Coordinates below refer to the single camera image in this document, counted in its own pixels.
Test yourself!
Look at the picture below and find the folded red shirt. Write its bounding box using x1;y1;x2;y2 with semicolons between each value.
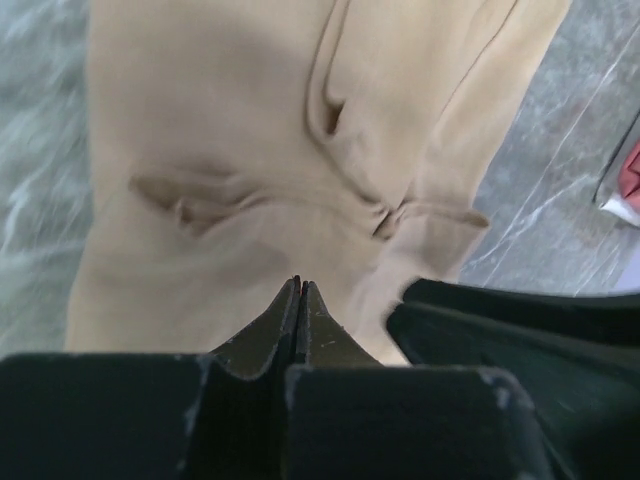
618;142;640;212

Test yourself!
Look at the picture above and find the beige t shirt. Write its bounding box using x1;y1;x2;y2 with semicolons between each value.
65;1;569;365

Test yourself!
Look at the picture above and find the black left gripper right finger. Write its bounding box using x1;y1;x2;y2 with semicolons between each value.
282;282;553;479

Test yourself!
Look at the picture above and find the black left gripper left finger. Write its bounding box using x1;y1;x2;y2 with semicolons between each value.
1;278;301;479

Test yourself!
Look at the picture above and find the folded white shirt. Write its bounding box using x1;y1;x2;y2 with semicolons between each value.
594;113;639;228

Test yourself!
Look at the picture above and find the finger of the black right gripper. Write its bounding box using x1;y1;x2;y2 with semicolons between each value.
387;280;639;479

